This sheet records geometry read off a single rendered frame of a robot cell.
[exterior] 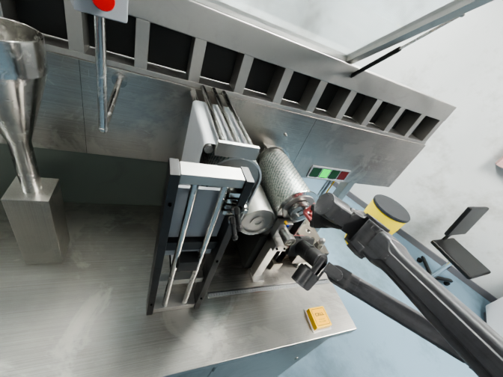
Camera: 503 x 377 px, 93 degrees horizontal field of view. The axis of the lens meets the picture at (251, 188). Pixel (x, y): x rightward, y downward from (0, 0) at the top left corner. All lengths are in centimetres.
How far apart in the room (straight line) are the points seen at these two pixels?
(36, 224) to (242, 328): 66
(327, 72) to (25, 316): 116
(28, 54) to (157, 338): 72
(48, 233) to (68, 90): 40
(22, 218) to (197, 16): 69
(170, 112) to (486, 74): 318
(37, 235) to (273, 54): 87
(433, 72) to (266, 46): 285
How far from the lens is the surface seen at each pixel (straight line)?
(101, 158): 99
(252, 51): 85
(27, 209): 81
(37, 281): 96
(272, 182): 83
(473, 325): 42
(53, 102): 92
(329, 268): 80
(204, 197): 51
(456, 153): 355
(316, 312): 103
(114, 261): 96
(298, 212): 78
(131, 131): 91
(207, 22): 81
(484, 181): 362
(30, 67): 60
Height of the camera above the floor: 170
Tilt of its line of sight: 35 degrees down
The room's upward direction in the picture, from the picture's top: 24 degrees clockwise
